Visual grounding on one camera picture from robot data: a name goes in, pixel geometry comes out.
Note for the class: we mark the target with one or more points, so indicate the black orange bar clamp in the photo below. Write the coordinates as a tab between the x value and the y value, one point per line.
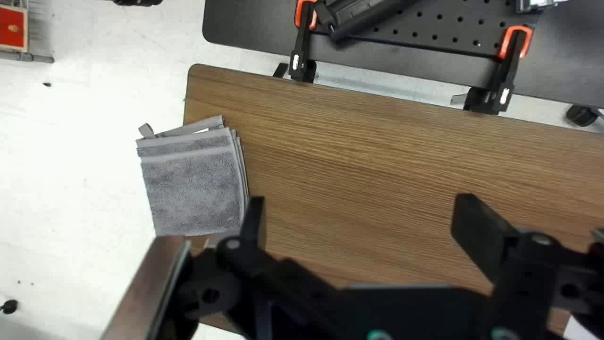
503	83
303	60

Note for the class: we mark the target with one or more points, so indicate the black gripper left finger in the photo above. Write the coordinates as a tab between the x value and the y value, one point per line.
256	253

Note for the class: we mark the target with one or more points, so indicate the black perforated board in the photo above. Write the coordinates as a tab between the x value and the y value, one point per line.
441	32

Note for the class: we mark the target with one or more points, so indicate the red box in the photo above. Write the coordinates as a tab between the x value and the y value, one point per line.
12	30

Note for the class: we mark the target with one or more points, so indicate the black cylindrical post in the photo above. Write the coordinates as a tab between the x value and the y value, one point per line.
365	16

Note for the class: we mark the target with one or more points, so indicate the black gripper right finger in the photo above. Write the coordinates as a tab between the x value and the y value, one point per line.
484	237

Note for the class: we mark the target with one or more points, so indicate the gray towel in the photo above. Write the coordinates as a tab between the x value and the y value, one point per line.
191	186

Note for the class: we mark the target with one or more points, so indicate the silver metal bar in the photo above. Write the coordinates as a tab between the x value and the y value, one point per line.
148	290

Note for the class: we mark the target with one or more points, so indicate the black caster wheel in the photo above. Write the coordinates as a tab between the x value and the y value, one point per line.
582	117

